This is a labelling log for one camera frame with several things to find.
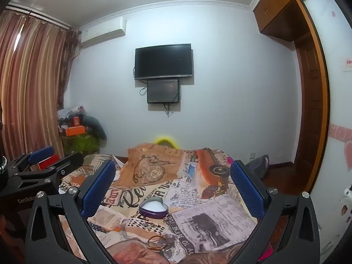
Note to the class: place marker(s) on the wooden overhead cabinet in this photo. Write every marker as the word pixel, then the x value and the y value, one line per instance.
pixel 280 8

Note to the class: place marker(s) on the purple heart-shaped tin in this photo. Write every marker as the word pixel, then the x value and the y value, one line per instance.
pixel 154 207

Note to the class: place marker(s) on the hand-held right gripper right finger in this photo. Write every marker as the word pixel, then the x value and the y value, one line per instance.
pixel 246 189

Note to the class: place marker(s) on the curtain rail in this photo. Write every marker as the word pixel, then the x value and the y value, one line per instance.
pixel 41 15

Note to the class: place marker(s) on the red box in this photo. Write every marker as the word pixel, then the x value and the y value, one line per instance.
pixel 48 162

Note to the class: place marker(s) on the yellow plastic stool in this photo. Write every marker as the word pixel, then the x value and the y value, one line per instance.
pixel 166 140

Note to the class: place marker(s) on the wall switch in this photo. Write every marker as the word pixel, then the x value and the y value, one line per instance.
pixel 347 64

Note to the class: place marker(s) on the small black monitor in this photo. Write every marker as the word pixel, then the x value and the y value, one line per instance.
pixel 163 91

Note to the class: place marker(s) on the white air conditioner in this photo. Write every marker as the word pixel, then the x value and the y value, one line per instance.
pixel 103 31

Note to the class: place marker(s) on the wooden door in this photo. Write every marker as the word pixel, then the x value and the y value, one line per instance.
pixel 310 110

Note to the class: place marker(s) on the flat orange box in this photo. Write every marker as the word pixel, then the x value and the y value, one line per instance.
pixel 73 131

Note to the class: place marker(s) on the pink heart wall sticker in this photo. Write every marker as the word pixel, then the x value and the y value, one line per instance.
pixel 343 148

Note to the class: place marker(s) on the dark bag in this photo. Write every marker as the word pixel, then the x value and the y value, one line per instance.
pixel 258 166

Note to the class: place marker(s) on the dark jacket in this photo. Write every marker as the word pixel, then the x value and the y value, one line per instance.
pixel 96 128

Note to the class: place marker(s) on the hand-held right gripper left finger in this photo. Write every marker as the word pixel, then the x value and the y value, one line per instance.
pixel 99 187

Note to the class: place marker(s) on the wall socket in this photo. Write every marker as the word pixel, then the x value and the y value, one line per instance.
pixel 252 155

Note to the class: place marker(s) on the black wall television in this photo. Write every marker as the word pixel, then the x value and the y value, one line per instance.
pixel 163 61

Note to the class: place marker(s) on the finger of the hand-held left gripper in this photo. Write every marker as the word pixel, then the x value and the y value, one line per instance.
pixel 41 153
pixel 68 162

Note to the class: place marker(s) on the striped brown curtain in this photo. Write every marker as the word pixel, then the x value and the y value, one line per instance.
pixel 30 88

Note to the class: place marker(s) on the small orange box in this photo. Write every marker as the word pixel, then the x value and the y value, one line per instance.
pixel 77 121

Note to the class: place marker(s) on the pink cloth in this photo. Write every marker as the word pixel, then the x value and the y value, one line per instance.
pixel 229 161

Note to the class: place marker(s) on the printed blanket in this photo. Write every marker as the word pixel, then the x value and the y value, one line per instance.
pixel 192 198

